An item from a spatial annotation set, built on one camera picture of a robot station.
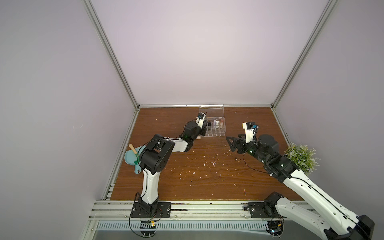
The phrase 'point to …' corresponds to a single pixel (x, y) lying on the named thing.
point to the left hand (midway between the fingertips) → (208, 120)
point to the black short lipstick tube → (209, 123)
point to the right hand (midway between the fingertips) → (234, 133)
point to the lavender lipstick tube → (214, 124)
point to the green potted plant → (303, 157)
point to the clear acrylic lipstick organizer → (214, 112)
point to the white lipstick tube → (217, 124)
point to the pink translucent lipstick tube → (221, 123)
